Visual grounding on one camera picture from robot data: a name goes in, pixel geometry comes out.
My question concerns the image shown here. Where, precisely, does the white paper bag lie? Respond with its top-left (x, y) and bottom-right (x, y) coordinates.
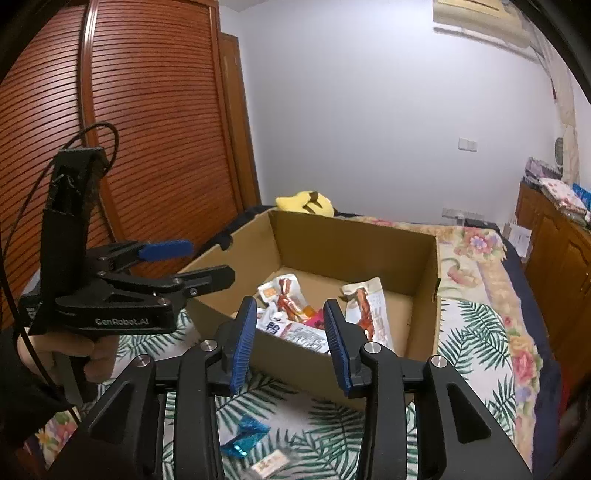
top-left (505, 222), bottom-right (532, 259)

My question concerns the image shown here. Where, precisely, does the beige curtain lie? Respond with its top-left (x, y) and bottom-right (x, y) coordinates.
top-left (547, 46), bottom-right (583, 185)

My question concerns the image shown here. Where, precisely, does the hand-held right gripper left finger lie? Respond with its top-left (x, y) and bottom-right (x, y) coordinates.
top-left (46, 296), bottom-right (258, 480)

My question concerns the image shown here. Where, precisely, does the person's left hand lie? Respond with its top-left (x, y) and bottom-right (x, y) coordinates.
top-left (32, 332), bottom-right (120, 384)

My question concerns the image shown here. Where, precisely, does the floral folded cloth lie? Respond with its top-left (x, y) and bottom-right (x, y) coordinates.
top-left (540, 178), bottom-right (589, 216)

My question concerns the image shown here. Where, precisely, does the small white orange packet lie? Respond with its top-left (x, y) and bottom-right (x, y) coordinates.
top-left (250, 450), bottom-right (289, 478)

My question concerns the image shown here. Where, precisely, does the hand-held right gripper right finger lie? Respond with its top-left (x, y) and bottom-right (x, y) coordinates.
top-left (322, 299), bottom-right (533, 480)

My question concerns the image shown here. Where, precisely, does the orange white snack packet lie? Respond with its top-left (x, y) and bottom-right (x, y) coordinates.
top-left (257, 274), bottom-right (319, 324)

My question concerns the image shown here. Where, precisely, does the yellow plush toy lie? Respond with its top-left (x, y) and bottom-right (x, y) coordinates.
top-left (276, 190), bottom-right (335, 217)

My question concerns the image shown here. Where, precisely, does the white round fan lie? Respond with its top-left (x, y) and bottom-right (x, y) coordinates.
top-left (554, 136), bottom-right (569, 174)

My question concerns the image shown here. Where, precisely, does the wooden cabinet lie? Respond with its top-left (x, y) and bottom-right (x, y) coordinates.
top-left (515, 181), bottom-right (591, 384)

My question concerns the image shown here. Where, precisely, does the person's left forearm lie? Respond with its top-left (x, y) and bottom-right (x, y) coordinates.
top-left (0, 328), bottom-right (75, 448)

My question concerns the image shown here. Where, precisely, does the blue foil snack packet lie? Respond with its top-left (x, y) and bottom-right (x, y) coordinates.
top-left (220, 413), bottom-right (271, 459)

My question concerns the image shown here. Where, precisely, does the long white red snack packet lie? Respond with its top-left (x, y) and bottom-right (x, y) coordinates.
top-left (341, 277), bottom-right (394, 352)

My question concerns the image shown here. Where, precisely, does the purple patterned bag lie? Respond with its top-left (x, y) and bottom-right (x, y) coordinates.
top-left (524, 157), bottom-right (562, 182)

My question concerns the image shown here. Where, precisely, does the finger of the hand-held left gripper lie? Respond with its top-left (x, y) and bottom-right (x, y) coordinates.
top-left (102, 264), bottom-right (236, 307)
top-left (88, 239), bottom-right (195, 278)

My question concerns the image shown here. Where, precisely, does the wooden louvered wardrobe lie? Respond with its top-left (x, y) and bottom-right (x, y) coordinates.
top-left (0, 0), bottom-right (262, 324)

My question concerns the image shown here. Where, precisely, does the white air conditioner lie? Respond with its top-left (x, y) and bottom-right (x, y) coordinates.
top-left (433, 0), bottom-right (550, 51)

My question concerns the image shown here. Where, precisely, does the white black print snack packet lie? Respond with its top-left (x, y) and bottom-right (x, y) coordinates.
top-left (256, 314), bottom-right (329, 355)

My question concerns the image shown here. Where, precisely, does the brown cardboard box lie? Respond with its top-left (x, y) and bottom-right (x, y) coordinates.
top-left (178, 208), bottom-right (441, 411)

